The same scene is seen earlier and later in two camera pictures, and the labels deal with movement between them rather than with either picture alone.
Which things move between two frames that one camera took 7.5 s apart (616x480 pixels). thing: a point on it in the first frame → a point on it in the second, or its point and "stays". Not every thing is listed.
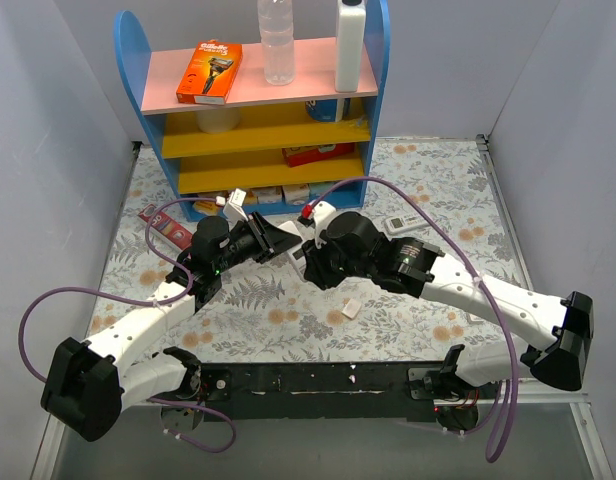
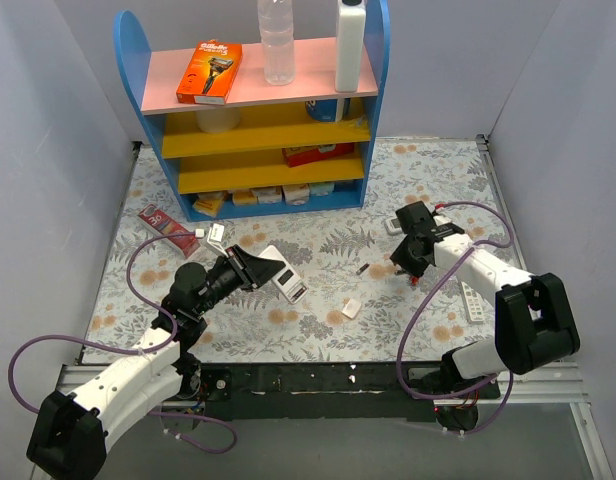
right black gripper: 317,258 → 411,257
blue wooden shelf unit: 267,147 stays
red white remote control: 297,264 → 287,281
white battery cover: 352,308 stays
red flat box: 296,156 stays
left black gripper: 260,235 → 240,270
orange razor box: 211,73 stays
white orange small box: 296,194 stays
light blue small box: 319,188 stays
